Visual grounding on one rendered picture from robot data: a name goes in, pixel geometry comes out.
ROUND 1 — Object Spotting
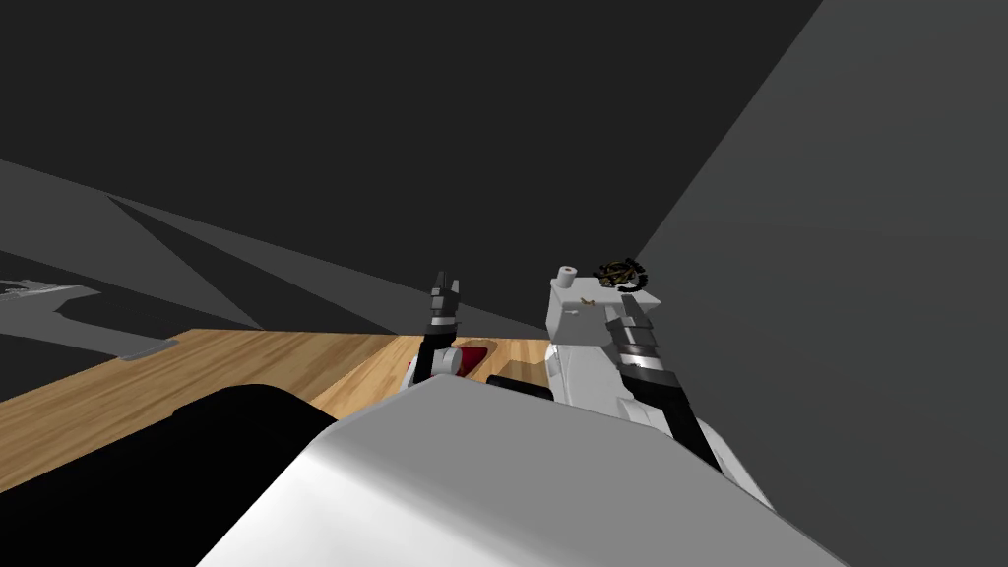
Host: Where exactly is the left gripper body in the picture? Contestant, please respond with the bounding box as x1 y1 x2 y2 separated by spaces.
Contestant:
428 287 462 329

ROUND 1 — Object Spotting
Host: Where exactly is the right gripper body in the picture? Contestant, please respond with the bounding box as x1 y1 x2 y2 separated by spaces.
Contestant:
601 294 659 357

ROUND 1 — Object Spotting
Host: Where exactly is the red bowl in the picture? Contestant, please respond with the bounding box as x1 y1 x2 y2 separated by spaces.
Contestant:
458 346 492 380

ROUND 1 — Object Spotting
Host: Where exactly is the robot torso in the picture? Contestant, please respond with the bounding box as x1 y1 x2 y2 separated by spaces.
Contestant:
195 373 853 567

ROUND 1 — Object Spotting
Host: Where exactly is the wooden table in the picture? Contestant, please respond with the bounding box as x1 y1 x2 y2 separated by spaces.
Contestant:
0 329 556 496

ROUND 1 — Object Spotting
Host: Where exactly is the black and gold ring-shaped object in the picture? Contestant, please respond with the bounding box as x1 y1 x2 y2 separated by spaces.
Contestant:
597 257 650 295

